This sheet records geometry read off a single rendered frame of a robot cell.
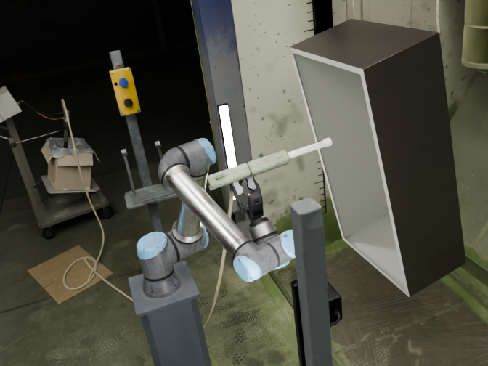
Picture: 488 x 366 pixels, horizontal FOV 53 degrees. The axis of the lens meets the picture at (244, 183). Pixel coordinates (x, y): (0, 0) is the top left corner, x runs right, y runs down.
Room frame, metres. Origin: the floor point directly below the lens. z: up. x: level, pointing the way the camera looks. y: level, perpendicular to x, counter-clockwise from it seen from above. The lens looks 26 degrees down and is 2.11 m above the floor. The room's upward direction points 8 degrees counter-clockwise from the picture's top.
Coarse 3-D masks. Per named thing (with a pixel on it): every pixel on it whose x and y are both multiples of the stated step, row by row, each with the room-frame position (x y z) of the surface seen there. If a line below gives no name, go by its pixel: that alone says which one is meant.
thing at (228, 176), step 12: (312, 144) 1.65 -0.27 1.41; (324, 144) 1.65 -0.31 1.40; (264, 156) 1.60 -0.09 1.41; (276, 156) 1.60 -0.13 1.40; (288, 156) 1.60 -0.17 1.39; (228, 168) 1.56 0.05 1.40; (240, 168) 1.56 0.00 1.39; (252, 168) 1.56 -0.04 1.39; (264, 168) 1.57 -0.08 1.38; (216, 180) 1.52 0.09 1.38; (228, 180) 1.53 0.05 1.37; (240, 180) 1.59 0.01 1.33
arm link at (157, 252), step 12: (144, 240) 1.96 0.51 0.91; (156, 240) 1.94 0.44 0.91; (168, 240) 1.96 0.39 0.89; (144, 252) 1.89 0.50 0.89; (156, 252) 1.89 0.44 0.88; (168, 252) 1.92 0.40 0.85; (144, 264) 1.89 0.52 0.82; (156, 264) 1.88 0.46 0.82; (168, 264) 1.91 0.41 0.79; (156, 276) 1.88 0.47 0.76
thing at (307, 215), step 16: (304, 208) 0.80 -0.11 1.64; (320, 208) 0.79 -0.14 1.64; (304, 224) 0.78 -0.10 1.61; (320, 224) 0.79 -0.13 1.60; (304, 240) 0.78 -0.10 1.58; (320, 240) 0.79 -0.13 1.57; (304, 256) 0.78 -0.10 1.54; (320, 256) 0.79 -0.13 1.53; (304, 272) 0.78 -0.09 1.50; (320, 272) 0.79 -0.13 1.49; (304, 288) 0.79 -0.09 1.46; (320, 288) 0.79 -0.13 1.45; (304, 304) 0.80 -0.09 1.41; (320, 304) 0.79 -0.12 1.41; (304, 320) 0.81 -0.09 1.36; (320, 320) 0.79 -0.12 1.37; (304, 336) 0.81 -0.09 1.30; (320, 336) 0.79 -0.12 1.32; (320, 352) 0.79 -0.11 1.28
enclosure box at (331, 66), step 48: (336, 48) 2.07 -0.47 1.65; (384, 48) 1.88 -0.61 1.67; (432, 48) 1.84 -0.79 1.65; (336, 96) 2.39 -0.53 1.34; (384, 96) 1.77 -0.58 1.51; (432, 96) 1.84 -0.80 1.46; (336, 144) 2.38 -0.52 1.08; (384, 144) 1.77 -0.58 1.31; (432, 144) 1.85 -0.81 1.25; (336, 192) 2.38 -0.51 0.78; (384, 192) 2.48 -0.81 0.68; (432, 192) 1.85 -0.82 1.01; (384, 240) 2.27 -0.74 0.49; (432, 240) 1.86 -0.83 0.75
